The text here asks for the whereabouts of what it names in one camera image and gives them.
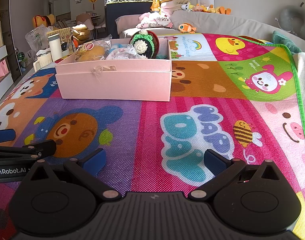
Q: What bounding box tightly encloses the golden plush toy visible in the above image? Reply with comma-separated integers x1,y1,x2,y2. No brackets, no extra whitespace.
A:
72,24,90,39

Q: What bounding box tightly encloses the beige sofa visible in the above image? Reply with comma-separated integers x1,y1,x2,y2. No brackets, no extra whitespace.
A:
115,10,305,55

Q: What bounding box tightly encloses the yellow orange duck plush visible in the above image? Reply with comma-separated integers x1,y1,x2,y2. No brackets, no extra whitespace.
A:
190,4,232,15

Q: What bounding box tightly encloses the white thermos bottle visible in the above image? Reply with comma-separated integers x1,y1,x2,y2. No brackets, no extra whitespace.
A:
48,34,64,62

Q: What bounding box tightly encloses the clear plastic bag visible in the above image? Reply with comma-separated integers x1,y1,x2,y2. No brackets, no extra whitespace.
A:
25,26,51,55

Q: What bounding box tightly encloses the pink clothes heap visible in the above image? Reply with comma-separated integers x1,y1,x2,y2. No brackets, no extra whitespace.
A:
136,12,173,29

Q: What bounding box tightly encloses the colourful printed play mat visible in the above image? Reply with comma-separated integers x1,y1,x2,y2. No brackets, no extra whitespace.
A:
0,32,305,240

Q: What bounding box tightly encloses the white jug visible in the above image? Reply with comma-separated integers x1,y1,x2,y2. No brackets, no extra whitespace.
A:
34,50,53,72

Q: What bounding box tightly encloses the grey neck pillow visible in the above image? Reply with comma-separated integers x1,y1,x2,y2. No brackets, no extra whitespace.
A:
278,2,305,33

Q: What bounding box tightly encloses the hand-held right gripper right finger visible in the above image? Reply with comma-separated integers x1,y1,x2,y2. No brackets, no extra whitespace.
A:
188,149,280,202

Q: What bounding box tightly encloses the brown green crochet toy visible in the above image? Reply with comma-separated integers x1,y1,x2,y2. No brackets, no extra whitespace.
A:
129,29,159,59

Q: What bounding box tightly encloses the light blue packet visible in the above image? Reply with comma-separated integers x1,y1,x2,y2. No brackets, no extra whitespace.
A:
110,44,129,53

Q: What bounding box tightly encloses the black fish tank cabinet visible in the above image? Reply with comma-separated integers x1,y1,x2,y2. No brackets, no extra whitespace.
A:
105,2,155,38

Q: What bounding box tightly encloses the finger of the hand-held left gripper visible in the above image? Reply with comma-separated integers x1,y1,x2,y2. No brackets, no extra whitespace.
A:
0,129,16,145
0,139,57,166

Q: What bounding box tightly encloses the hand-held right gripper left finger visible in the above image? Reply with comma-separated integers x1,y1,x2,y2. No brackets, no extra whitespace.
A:
24,148,121,202

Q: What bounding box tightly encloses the pink cardboard box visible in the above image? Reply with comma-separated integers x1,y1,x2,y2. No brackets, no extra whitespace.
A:
55,38,172,102

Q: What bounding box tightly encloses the white tv cabinet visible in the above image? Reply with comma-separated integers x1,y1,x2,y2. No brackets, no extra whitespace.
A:
0,45,21,105

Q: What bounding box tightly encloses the green towel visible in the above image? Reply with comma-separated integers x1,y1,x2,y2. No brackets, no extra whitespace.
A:
272,30,297,54

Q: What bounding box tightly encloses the orange fish plush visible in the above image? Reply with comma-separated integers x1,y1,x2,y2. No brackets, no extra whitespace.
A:
179,23,197,33

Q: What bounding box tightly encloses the pink bag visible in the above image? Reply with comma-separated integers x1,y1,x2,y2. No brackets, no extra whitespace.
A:
0,60,9,78

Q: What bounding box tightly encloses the woven basket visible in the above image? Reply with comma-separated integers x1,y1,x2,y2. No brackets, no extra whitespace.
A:
46,27,74,55

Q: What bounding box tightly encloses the white lace cloth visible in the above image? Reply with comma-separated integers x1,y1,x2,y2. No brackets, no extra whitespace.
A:
106,44,138,60

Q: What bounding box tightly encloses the beige dining chair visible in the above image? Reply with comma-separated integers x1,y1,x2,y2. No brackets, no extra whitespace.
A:
76,14,95,39

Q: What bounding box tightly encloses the bread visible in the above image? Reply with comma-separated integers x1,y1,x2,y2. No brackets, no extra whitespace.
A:
74,41,111,63

